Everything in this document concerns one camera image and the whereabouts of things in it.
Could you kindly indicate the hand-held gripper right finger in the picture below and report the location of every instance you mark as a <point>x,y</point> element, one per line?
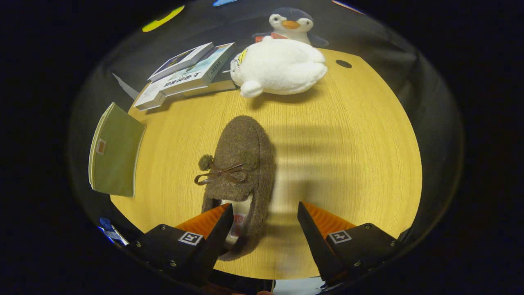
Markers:
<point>317,250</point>

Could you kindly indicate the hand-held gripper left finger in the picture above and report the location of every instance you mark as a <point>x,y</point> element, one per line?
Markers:
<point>213,250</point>

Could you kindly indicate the brown fuzzy shoe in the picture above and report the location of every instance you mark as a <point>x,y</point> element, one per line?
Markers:
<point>245,143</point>

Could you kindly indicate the pale green fabric storage box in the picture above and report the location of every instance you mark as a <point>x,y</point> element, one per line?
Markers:
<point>118,155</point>

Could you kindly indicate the blue cloth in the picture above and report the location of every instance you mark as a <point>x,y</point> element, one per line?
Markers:
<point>105,223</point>

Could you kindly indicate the dark cover book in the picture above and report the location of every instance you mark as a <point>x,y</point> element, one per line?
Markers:
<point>217,86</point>

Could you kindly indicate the pale blue cover book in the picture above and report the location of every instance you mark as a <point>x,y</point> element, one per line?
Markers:
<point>196,76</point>

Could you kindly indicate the white plush duck toy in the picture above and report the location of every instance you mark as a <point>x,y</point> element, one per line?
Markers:
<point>282,65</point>

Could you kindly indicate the book with night photo cover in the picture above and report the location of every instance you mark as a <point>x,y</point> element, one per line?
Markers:
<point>182,61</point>

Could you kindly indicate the plush penguin toy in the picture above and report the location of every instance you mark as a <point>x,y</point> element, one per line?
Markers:
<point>292,22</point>

